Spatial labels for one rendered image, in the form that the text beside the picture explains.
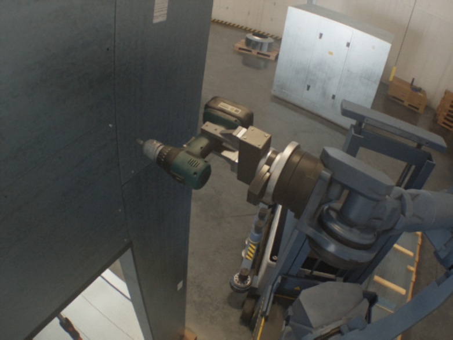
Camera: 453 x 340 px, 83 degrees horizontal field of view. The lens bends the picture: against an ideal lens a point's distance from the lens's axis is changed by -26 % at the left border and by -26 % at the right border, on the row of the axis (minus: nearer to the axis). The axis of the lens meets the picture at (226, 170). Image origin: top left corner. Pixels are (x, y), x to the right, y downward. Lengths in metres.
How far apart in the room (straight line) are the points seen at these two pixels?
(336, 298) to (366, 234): 1.24
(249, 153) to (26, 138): 0.47
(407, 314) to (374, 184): 1.05
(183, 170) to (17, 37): 0.44
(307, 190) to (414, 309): 1.10
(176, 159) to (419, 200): 0.62
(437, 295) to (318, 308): 0.68
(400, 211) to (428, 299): 0.86
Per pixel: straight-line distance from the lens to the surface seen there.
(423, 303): 1.58
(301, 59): 6.36
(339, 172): 0.63
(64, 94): 0.71
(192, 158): 0.68
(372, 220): 0.70
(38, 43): 0.64
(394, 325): 1.62
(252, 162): 0.70
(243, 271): 3.07
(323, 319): 1.79
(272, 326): 2.42
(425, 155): 1.81
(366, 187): 0.63
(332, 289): 1.90
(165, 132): 1.07
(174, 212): 1.39
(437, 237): 1.54
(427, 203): 0.90
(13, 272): 0.88
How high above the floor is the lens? 3.09
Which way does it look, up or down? 40 degrees down
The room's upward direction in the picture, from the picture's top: 10 degrees clockwise
